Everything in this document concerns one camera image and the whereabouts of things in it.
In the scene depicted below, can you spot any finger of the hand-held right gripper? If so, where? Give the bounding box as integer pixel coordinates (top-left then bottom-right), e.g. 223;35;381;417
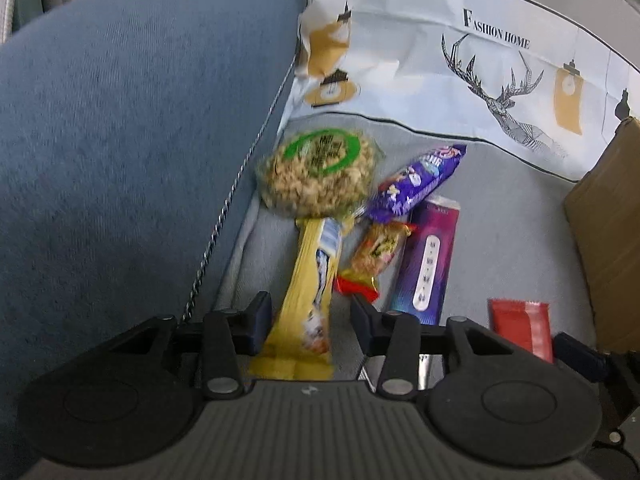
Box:
552;332;640;413

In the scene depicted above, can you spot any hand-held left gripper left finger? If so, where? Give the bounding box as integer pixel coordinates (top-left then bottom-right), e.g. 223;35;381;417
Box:
107;291;274;402

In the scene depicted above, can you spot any brown cardboard box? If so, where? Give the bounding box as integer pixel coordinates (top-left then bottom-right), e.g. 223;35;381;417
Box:
562;116;640;357

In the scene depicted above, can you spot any red packet white label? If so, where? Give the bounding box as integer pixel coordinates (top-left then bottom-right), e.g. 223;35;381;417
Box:
487;298;555;364

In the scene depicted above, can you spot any puffed grain cake packet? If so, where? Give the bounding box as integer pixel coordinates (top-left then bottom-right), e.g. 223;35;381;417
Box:
255;129;386;221

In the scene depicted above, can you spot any purple snack packet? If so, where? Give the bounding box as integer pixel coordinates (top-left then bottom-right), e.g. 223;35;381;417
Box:
365;144;468;224

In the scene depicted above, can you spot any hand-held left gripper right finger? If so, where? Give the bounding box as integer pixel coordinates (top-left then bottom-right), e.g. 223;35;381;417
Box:
350;293;521;402

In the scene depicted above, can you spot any small red yellow snack packet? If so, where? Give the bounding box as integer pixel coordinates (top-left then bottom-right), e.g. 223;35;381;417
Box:
334;220;417;304

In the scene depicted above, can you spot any white patterned cord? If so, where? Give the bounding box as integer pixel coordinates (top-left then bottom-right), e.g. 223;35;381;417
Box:
0;0;22;43

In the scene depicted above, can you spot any purple pink snack box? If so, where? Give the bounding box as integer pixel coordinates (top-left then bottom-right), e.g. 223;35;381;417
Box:
389;199;461;327

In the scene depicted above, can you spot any yellow wafer bar packet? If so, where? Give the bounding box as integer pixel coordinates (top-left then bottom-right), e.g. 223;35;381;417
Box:
247;217;344;381

